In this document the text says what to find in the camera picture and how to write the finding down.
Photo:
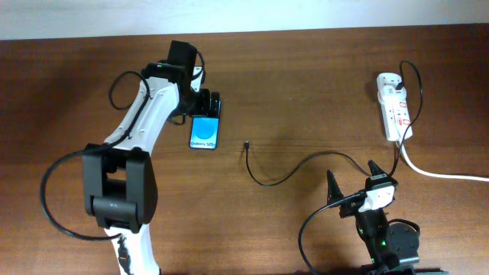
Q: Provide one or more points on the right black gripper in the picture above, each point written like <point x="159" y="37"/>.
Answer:
<point x="335" y="192"/>

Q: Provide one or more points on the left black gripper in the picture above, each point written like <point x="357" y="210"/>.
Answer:
<point x="201" y="107"/>

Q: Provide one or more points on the blue Galaxy smartphone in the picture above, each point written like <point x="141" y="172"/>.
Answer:
<point x="205" y="131"/>

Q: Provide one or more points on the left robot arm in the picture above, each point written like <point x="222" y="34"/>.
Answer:
<point x="120" y="188"/>

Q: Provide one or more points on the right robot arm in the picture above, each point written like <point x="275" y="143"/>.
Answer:
<point x="391" y="244"/>

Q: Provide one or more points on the white USB charger plug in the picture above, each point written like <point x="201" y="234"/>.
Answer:
<point x="389" y="95"/>

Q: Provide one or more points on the white power strip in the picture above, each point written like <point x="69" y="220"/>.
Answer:
<point x="395" y="116"/>

